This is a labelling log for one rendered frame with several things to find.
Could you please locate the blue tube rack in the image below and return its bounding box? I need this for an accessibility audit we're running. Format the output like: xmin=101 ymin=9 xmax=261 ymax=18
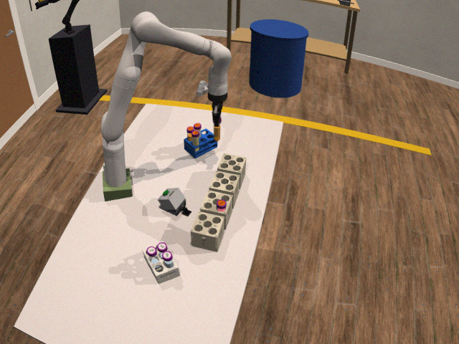
xmin=184 ymin=128 xmax=217 ymax=158

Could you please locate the conical tube with pink liquid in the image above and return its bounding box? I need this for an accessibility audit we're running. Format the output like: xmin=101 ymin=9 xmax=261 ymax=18
xmin=217 ymin=199 xmax=227 ymax=212

